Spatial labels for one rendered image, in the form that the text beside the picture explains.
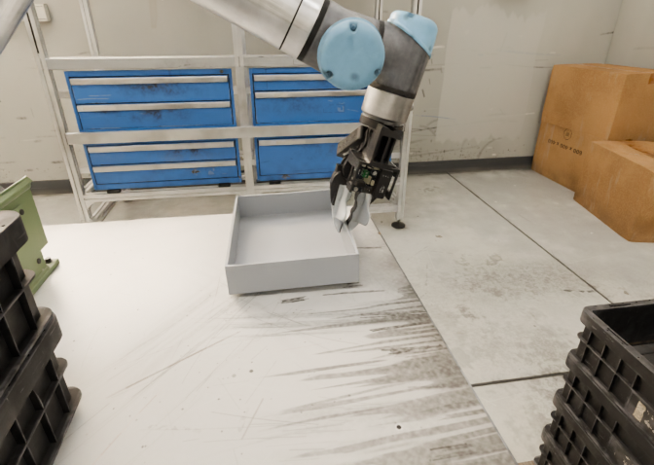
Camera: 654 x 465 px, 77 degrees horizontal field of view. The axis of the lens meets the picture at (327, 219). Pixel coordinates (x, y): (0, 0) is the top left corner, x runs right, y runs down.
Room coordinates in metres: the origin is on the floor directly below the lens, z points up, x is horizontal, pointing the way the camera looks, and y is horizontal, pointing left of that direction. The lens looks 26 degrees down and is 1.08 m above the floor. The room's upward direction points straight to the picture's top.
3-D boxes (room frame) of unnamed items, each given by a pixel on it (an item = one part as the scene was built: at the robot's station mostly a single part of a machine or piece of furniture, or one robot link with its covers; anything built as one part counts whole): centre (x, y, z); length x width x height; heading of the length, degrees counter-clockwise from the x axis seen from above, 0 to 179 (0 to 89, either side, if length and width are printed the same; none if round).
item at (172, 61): (2.06, 0.41, 0.91); 1.70 x 0.10 x 0.05; 99
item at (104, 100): (1.97, 0.80, 0.60); 0.72 x 0.03 x 0.56; 99
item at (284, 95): (2.09, 0.01, 0.60); 0.72 x 0.03 x 0.56; 99
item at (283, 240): (0.66, 0.07, 0.74); 0.27 x 0.20 x 0.05; 8
